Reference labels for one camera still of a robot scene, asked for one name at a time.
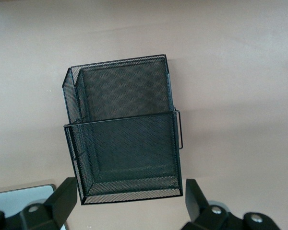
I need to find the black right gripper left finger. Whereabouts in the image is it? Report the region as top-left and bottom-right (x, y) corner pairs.
(0, 177), (77, 230)

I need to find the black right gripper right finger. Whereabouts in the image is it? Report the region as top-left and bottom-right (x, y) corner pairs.
(182, 179), (279, 230)

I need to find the black glossy flip phone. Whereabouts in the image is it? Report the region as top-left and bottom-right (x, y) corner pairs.
(0, 184), (69, 230)

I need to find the black wire mesh organizer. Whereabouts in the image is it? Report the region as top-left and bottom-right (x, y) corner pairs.
(60, 54), (184, 206)

